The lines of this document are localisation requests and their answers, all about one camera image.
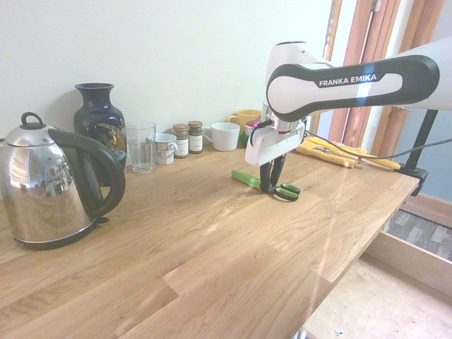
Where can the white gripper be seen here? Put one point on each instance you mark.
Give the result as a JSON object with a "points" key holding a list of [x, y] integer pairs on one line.
{"points": [[272, 144]]}

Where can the green and black scissors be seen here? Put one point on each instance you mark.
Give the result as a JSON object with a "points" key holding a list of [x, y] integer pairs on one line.
{"points": [[286, 191]]}

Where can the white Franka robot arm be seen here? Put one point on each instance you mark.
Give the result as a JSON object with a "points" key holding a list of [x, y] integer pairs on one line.
{"points": [[339, 88]]}

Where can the open wooden drawer white front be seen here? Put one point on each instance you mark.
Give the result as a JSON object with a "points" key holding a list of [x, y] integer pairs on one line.
{"points": [[388, 300]]}

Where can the metal spoon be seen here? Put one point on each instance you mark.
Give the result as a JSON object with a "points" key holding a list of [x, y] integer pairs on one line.
{"points": [[322, 149]]}

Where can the plain white cup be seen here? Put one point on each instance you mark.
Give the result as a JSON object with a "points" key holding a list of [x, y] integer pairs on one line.
{"points": [[224, 137]]}

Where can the yellow mug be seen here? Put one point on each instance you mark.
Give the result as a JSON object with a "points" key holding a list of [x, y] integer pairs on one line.
{"points": [[243, 117]]}

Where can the yellow folded cloth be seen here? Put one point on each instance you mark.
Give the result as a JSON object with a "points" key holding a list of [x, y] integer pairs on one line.
{"points": [[335, 155]]}

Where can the brown-lid spice jar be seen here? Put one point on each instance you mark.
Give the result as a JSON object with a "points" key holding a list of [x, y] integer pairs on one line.
{"points": [[195, 137], [181, 141]]}

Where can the small white printed mug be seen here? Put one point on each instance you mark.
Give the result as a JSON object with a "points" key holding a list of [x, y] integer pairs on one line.
{"points": [[165, 148]]}

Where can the yellow banana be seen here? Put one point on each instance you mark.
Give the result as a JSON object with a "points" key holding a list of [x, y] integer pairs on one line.
{"points": [[383, 164]]}

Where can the clear drinking glass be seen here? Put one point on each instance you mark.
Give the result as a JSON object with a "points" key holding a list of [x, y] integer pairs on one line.
{"points": [[141, 148]]}

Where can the dark blue ornate vase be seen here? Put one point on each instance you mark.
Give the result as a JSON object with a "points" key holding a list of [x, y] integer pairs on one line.
{"points": [[99, 120]]}

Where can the stainless steel electric kettle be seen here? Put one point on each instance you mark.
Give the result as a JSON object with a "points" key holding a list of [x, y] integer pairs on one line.
{"points": [[42, 183]]}

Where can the black camera clamp mount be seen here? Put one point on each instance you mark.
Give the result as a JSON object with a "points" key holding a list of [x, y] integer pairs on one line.
{"points": [[415, 174]]}

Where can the wooden door frame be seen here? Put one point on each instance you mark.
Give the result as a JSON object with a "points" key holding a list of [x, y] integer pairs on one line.
{"points": [[360, 42]]}

